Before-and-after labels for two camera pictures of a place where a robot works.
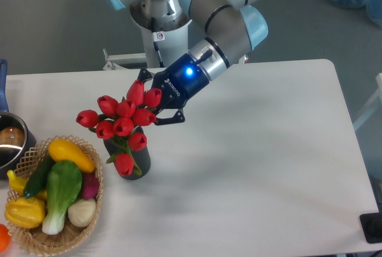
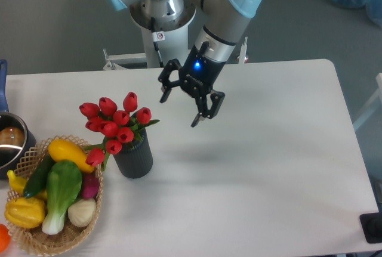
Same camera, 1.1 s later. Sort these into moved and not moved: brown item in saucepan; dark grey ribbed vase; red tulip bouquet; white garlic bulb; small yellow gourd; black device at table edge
Moved: red tulip bouquet; dark grey ribbed vase
Not moved: small yellow gourd; black device at table edge; brown item in saucepan; white garlic bulb
